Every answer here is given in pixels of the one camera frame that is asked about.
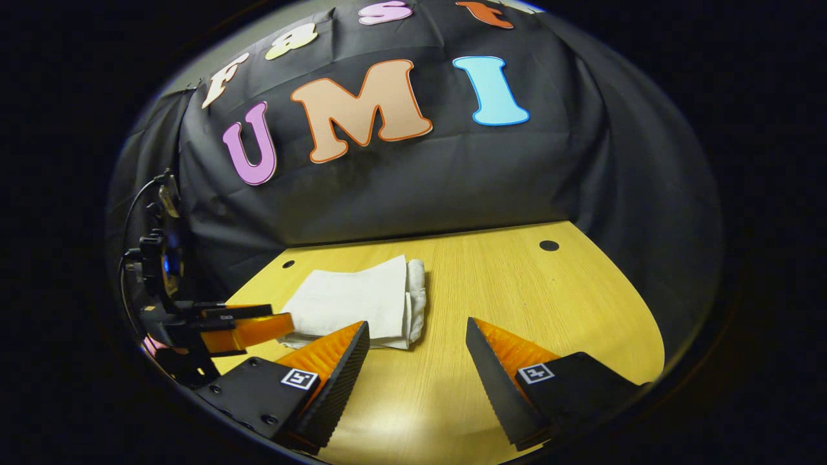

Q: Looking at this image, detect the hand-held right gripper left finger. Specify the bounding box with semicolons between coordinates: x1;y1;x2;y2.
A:
194;321;371;455

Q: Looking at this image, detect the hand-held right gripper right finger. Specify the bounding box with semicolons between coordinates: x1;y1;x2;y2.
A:
465;316;647;451

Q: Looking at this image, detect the black backdrop cloth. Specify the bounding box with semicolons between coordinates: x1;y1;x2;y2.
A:
107;0;724;362

